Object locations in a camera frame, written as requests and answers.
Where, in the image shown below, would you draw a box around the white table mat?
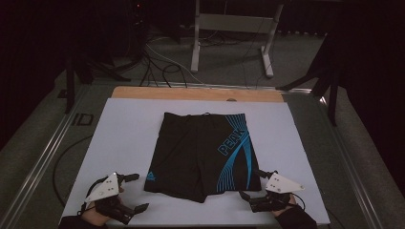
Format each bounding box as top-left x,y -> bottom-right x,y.
59,96 -> 331,227

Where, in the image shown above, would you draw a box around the white desk frame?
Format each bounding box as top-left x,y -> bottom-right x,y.
189,0 -> 286,79

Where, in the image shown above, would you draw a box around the black shorts with blue stripes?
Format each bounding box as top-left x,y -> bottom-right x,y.
143,112 -> 263,204

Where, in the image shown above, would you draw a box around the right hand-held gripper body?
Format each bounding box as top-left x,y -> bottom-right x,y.
249,171 -> 306,214

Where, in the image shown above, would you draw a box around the white floor cable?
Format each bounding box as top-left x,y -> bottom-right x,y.
145,42 -> 206,86

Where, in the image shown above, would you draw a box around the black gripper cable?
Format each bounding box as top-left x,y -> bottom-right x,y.
291,192 -> 308,212

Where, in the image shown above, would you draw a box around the metal floor rail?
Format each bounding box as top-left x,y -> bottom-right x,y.
139,80 -> 313,95
318,94 -> 385,229
0,85 -> 86,229

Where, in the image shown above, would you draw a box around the black metal stand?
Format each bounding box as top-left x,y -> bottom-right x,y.
64,47 -> 132,115
275,31 -> 340,128

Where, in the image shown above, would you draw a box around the black floor cable bundle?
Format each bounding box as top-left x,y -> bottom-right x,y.
139,37 -> 189,89

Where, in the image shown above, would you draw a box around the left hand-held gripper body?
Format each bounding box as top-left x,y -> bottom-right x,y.
84,172 -> 137,225

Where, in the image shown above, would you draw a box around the thin black floor cable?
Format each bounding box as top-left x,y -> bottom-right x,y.
52,135 -> 94,208

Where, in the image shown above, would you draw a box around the person's right hand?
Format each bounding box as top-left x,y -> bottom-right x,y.
271,194 -> 299,219

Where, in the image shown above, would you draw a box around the person's left hand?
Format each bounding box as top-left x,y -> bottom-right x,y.
80,203 -> 110,227

